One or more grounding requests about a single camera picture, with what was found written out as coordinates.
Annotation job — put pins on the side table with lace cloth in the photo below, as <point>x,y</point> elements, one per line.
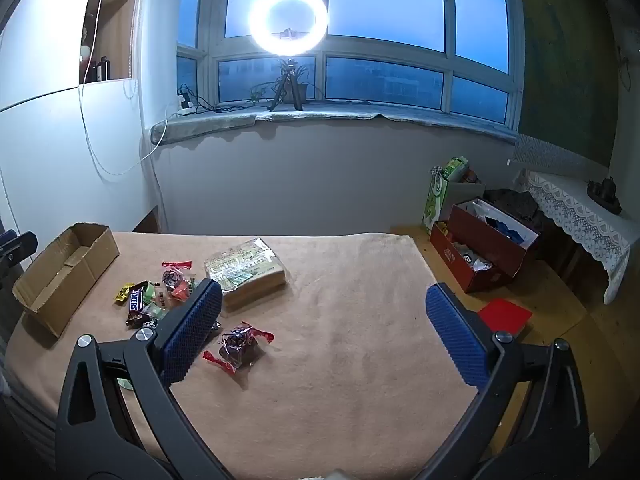
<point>575,210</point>

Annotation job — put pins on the dark bag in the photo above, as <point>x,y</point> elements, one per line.
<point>512,202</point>

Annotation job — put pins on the white power strip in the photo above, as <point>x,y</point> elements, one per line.
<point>186,107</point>

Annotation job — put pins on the wooden shelf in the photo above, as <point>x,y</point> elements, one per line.
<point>117,35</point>

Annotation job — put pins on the grey patterned cloth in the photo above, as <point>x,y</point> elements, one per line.
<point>550,154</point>

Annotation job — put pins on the white wardrobe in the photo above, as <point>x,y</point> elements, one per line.
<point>40,135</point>

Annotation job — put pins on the green wrapped candy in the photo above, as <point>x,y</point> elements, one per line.
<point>156,313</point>
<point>150,292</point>

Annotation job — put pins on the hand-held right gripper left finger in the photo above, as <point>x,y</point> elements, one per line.
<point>195,330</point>

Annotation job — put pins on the clear snack pack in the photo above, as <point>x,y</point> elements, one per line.
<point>250,270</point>

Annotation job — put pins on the brown chocolate bar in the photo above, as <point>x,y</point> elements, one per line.
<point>135,301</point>

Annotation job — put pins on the red printed shoe box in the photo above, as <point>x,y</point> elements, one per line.
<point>450,255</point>

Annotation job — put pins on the red folder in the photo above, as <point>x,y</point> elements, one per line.
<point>505,316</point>

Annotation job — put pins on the green gift bag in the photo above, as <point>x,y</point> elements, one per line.
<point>435,205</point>

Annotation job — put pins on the dark metal ornament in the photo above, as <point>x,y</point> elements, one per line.
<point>607,195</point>

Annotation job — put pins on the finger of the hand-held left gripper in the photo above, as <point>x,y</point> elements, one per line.
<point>17,249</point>

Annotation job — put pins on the cardboard box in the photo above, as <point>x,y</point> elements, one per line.
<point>90,260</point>

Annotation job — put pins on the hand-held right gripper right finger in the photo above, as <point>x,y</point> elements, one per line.
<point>457,335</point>

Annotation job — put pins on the dark bottle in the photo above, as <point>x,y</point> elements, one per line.
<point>103,67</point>

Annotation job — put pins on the dark red shoe box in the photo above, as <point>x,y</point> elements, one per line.
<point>470,222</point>

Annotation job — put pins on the window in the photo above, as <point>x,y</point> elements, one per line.
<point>390,5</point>

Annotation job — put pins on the yellow candy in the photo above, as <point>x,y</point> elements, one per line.
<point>122,294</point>

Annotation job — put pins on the black tripod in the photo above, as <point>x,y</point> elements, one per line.
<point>286,80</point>

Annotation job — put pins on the potted plant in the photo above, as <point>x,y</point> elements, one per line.
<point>296,89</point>

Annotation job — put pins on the red-ended clear snack packet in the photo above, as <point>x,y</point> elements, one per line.
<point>171,276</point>
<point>237,342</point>

